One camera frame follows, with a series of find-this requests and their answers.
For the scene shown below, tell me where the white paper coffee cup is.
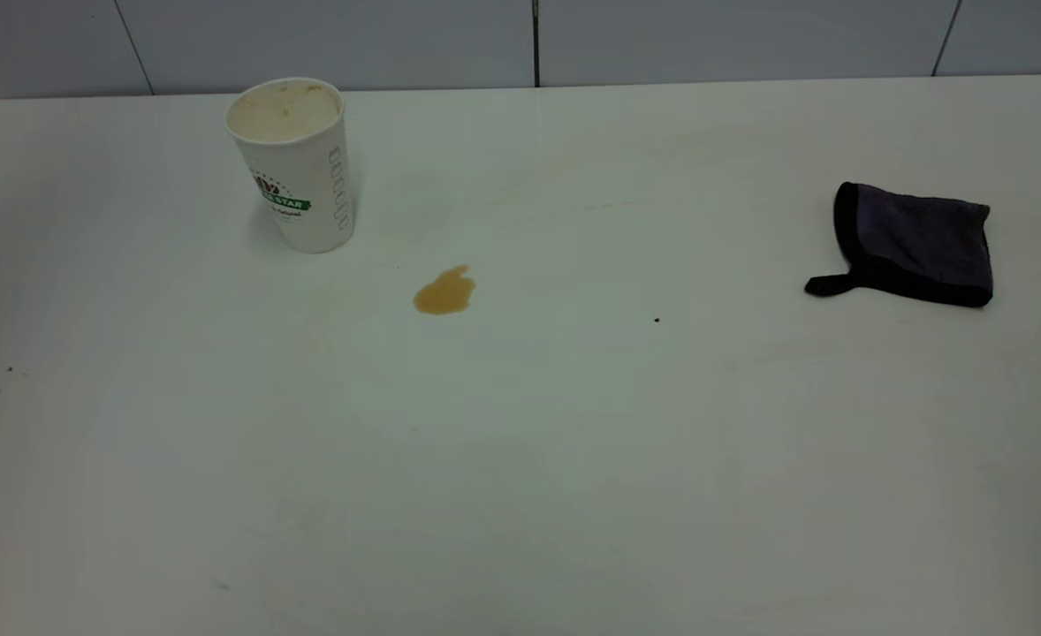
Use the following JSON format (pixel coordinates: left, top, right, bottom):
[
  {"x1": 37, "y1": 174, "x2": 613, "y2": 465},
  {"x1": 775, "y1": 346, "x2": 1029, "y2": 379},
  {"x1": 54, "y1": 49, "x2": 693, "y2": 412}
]
[{"x1": 224, "y1": 77, "x2": 358, "y2": 255}]

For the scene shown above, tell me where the purple cloth with black trim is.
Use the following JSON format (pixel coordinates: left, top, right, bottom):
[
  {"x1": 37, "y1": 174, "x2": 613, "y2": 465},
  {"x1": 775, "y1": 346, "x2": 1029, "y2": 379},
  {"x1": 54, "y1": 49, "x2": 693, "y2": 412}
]
[{"x1": 804, "y1": 182, "x2": 994, "y2": 309}]

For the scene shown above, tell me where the brown coffee spill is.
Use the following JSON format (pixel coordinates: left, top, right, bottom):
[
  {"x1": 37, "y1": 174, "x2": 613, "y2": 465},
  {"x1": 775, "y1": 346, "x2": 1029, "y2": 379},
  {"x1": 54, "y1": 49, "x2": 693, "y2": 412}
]
[{"x1": 413, "y1": 264, "x2": 477, "y2": 316}]

